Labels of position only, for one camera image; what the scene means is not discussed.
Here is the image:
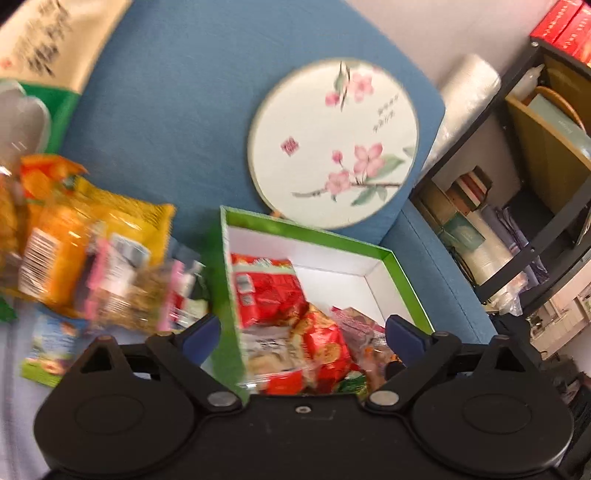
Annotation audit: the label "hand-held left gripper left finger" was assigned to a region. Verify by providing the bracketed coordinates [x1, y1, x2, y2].
[81, 314, 243, 413]

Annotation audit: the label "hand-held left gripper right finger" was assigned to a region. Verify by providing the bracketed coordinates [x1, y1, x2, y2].
[365, 315, 525, 413]

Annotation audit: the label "pink black snack packet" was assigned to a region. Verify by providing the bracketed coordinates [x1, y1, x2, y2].
[168, 247, 211, 326]

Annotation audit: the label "green pea snack packet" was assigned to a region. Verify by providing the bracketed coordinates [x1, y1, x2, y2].
[339, 373, 369, 394]

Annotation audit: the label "red white label snack packet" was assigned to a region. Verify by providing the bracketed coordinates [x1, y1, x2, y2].
[231, 253, 309, 329]

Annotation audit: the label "pink edged clear snack packet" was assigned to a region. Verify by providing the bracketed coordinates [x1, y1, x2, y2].
[85, 222, 185, 334]

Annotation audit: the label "red cracker snack packet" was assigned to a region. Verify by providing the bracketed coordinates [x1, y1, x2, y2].
[290, 304, 365, 394]

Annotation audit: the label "green cardboard box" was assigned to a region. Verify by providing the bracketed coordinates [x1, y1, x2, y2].
[219, 205, 435, 400]

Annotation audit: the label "yellow snack packet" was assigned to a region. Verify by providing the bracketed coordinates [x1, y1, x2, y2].
[76, 178, 177, 266]

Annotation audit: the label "blue green snack packet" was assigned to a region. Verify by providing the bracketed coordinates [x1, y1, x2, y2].
[19, 307, 90, 387]

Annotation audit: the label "orange barcode snack packet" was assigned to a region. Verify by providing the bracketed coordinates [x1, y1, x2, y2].
[18, 198, 95, 317]

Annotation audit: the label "plain orange snack packet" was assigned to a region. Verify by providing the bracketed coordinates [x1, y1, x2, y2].
[18, 154, 88, 199]

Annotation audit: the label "clear brown label snack packet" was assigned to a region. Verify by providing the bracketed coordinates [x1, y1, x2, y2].
[0, 161, 28, 287]

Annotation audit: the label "clear plastic bag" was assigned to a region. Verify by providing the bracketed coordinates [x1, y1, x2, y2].
[485, 277, 527, 317]

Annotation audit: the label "green paper box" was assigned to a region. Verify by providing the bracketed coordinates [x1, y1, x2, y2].
[441, 215, 486, 252]

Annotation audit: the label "brown cardboard box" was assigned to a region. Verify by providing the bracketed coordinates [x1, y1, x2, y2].
[418, 180, 462, 222]

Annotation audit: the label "purple folded bags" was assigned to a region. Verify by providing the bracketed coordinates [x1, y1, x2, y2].
[480, 205, 548, 278]

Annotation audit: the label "stack of books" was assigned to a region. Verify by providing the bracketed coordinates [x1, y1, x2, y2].
[450, 165, 494, 214]

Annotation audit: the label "light blue striped blanket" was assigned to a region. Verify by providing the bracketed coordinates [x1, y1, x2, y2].
[0, 286, 232, 467]

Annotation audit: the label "wooden file holder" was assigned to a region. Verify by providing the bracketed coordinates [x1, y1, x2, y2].
[505, 85, 591, 227]

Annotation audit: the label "round floral fan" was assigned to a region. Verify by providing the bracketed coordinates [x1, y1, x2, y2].
[247, 58, 421, 232]

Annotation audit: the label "blue sofa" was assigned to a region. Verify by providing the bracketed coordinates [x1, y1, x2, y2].
[55, 0, 490, 344]

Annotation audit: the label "clear plastic film roll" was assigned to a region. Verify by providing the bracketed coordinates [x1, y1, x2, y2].
[418, 53, 502, 185]

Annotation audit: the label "grey green book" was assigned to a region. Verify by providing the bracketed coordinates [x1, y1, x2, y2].
[526, 92, 591, 158]

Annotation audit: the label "white squeeze bottle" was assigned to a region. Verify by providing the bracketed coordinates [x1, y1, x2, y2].
[508, 65, 546, 100]

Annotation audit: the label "black metal shelf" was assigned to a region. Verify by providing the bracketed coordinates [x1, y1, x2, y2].
[409, 39, 591, 319]

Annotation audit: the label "beige green grain pouch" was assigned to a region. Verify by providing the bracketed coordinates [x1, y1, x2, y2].
[0, 0, 134, 155]

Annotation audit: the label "red cardboard box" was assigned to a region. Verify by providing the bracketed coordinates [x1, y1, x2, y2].
[554, 4, 591, 61]
[530, 0, 583, 44]

